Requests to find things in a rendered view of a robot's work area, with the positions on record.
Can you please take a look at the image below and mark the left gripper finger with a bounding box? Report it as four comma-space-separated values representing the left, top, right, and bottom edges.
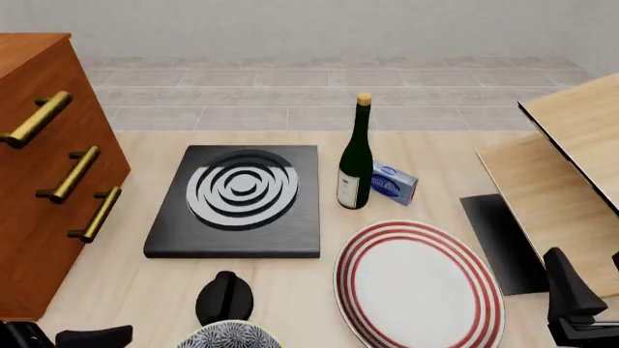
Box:
54, 324, 134, 348

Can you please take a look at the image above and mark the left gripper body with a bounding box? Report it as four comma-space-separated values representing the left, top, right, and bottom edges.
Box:
0, 319, 55, 348

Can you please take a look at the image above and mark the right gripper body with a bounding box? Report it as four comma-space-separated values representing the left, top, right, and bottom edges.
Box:
547, 313, 619, 348

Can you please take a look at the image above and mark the flat black stove plate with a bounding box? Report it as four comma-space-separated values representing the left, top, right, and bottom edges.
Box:
142, 144, 322, 260

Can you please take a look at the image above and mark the blue patterned white bowl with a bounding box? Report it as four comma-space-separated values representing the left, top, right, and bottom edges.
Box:
173, 319, 284, 348

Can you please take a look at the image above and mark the wooden cabinet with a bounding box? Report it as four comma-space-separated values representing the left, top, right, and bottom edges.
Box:
0, 32, 133, 322

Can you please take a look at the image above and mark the pale wooden rack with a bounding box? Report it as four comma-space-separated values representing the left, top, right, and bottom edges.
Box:
458, 72, 619, 299

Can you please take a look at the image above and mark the white plate with red rings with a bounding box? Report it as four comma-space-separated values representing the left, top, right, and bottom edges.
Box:
333, 219, 507, 348

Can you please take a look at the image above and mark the blue printed food box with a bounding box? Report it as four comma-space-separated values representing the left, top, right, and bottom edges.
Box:
370, 159, 420, 208

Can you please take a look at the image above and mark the dark green wine bottle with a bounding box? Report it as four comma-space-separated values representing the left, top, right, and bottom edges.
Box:
336, 92, 375, 211

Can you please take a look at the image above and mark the brass drawer handle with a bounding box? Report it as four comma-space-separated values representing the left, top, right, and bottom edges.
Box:
66, 186, 123, 245
0, 90, 74, 150
35, 145, 103, 206

